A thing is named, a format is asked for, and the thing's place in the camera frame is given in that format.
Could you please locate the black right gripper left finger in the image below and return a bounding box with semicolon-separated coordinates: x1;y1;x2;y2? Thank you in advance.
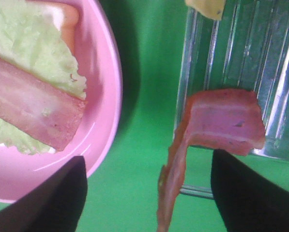
0;156;88;232

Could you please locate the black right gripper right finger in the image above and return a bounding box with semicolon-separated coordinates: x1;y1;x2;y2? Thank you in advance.
211;149;289;232

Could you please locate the bacon strip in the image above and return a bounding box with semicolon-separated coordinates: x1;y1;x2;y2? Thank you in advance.
157;88;265;232
0;58;87;151

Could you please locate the green lettuce leaf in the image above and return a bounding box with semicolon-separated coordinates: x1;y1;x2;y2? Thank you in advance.
0;0;86;155

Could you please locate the bread slice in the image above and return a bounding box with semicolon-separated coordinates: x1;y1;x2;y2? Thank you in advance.
26;0;79;55

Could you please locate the green tablecloth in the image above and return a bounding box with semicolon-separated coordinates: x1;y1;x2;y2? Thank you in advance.
0;0;289;232

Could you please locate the clear right plastic container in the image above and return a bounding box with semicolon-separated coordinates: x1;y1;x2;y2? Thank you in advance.
174;0;289;191

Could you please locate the pink round plate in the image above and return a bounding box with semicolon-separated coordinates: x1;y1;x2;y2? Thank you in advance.
0;0;122;203

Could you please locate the yellow cheese slice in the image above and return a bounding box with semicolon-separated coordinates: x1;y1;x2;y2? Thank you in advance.
185;0;226;21

